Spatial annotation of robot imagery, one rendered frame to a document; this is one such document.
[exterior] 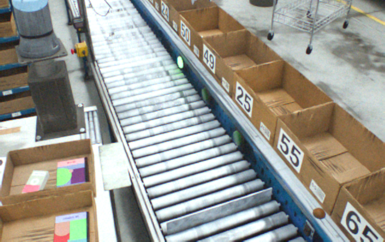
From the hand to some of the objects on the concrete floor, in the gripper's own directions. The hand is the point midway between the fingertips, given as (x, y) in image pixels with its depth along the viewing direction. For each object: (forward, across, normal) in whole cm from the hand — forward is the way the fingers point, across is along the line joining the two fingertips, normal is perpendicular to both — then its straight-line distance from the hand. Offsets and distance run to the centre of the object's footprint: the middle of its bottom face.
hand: (201, 1), depth 222 cm
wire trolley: (+121, +196, +131) cm, 265 cm away
